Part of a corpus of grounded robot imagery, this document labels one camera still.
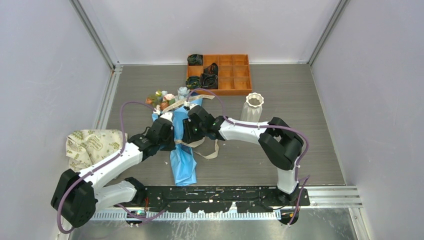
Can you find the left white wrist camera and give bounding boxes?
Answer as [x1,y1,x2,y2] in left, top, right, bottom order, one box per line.
[152,109,174,124]

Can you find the dark rolled fabric middle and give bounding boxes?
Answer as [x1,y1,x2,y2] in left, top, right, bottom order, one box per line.
[203,62,219,75]

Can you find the blue paper flower bouquet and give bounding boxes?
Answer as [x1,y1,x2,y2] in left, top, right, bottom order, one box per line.
[145,86,197,187]

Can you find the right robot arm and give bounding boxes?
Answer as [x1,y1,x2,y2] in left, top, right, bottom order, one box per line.
[182,103,305,206]

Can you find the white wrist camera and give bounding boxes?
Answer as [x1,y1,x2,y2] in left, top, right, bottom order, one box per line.
[152,109,174,124]
[183,101,198,111]

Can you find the dark rolled fabric top-left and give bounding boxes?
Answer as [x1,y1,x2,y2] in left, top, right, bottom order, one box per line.
[187,54,204,66]

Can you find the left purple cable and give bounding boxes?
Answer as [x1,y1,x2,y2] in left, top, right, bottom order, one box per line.
[56,100,167,235]

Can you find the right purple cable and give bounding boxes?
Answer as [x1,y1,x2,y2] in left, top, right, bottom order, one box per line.
[184,88,311,226]

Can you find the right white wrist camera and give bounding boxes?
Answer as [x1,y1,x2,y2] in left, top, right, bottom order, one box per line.
[183,101,198,111]

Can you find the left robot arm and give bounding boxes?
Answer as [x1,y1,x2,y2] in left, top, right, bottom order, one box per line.
[50,112,175,228]

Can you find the orange compartment tray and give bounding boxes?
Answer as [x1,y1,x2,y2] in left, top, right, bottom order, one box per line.
[186,54,252,96]

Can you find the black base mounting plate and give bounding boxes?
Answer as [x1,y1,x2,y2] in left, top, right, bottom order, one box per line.
[123,185,310,214]

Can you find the dark rolled fabric large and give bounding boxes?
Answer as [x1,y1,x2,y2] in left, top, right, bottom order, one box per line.
[200,73,219,90]

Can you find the dark rolled fabric bottom-left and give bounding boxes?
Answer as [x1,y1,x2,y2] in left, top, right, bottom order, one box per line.
[185,75,202,90]

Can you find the beige ribbon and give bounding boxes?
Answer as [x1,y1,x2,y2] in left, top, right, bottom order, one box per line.
[159,94,219,159]

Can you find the white ribbed vase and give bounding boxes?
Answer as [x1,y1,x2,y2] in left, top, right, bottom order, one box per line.
[240,92,265,123]

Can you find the purple cable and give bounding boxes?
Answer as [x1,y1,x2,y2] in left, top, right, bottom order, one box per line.
[184,88,311,226]
[56,100,167,235]

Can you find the floral patterned cloth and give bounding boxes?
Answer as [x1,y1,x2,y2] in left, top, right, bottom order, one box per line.
[65,129,124,172]

